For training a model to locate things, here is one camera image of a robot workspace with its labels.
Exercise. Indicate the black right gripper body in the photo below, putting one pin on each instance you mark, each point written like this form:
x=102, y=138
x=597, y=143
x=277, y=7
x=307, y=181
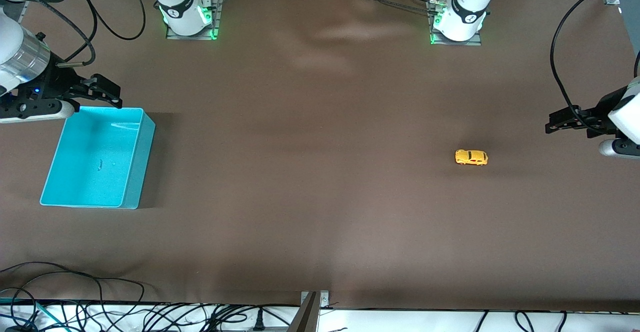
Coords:
x=56, y=82

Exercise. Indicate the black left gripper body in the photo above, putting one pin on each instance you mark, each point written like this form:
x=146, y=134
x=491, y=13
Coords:
x=603, y=108

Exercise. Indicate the yellow beetle toy car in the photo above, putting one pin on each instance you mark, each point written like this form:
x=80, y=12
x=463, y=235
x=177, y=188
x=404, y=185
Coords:
x=471, y=157

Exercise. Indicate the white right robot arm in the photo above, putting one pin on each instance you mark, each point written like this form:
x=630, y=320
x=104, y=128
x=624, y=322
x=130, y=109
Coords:
x=177, y=7

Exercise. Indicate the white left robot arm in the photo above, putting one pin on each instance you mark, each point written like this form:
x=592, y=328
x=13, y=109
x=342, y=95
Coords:
x=467, y=7

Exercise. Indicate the turquoise plastic bin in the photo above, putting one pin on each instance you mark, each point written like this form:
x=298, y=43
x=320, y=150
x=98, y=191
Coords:
x=90, y=162

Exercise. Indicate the brown table cloth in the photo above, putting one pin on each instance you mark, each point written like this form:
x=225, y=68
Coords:
x=320, y=172

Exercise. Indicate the grey power strip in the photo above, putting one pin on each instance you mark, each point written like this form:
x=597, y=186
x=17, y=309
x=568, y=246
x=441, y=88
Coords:
x=235, y=329

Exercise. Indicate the black power plug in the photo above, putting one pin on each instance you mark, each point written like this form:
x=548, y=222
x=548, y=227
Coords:
x=258, y=322

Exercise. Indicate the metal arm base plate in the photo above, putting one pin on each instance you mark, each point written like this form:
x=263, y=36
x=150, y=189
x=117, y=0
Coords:
x=477, y=41
x=218, y=17

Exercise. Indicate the metal bracket plate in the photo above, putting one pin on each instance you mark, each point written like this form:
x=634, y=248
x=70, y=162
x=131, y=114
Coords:
x=324, y=299

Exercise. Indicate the grey metal camera post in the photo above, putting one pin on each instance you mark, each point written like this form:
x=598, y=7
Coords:
x=305, y=319

